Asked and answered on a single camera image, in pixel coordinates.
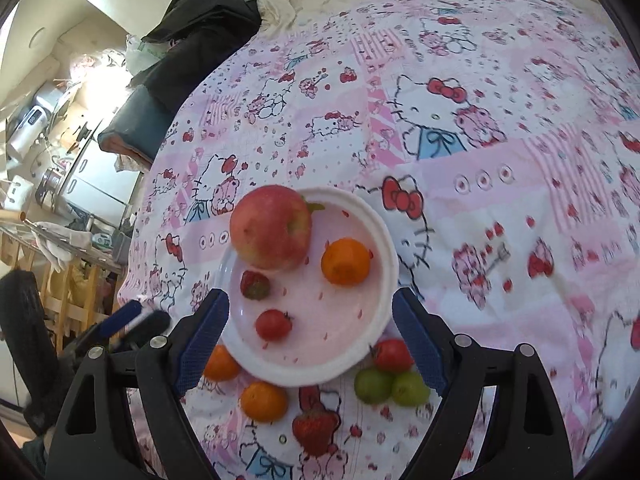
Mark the orange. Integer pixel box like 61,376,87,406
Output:
202,344,242,382
320,238,372,287
240,381,289,423

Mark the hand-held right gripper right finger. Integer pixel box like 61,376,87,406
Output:
391,287,577,480

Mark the white cloth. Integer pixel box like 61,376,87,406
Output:
34,221,96,273

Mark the red apple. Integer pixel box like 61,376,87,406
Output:
229,185,326,272

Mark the large strawberry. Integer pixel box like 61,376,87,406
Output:
292,408,342,457

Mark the black garment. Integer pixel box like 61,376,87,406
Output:
127,0,264,113

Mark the white appliance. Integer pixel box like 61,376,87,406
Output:
4,104,52,162

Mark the green lime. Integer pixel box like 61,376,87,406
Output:
391,371,431,407
354,366,395,405

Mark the white cabinet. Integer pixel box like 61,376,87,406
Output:
64,127,147,223

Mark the small red tomato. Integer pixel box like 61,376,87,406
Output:
255,309,294,342

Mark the pink cartoon printed blanket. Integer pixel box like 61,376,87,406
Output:
117,0,640,480

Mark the white plastic bag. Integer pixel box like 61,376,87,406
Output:
124,34,173,73

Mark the blue cushion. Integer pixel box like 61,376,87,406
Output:
97,86,177,167

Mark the black mesh office chair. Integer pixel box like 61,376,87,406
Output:
0,268,77,437

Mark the wooden rack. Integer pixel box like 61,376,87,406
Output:
0,220,127,353

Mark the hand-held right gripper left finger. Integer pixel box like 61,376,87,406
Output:
45,287,231,480

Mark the white round plate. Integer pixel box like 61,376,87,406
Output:
218,187,400,388

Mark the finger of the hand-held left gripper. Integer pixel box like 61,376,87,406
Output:
119,310,172,352
97,301,145,339

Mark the small strawberry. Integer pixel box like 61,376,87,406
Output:
240,270,272,302

